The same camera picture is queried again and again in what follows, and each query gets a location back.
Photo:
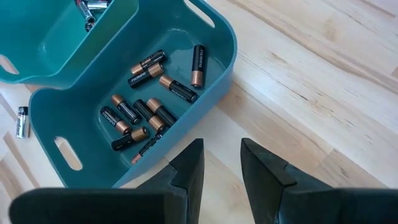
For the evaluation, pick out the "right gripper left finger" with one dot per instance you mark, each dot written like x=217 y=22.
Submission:
x=124 y=207

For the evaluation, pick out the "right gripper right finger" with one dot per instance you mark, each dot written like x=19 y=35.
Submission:
x=295 y=205

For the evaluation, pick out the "blue grey plastic bin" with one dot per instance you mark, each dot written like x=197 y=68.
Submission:
x=81 y=102

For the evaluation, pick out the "silver black Energizer battery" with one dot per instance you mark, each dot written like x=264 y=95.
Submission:
x=22 y=123
x=85 y=12
x=89 y=26
x=98 y=5

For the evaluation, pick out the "teal green plastic bin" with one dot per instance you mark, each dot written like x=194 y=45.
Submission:
x=37 y=31

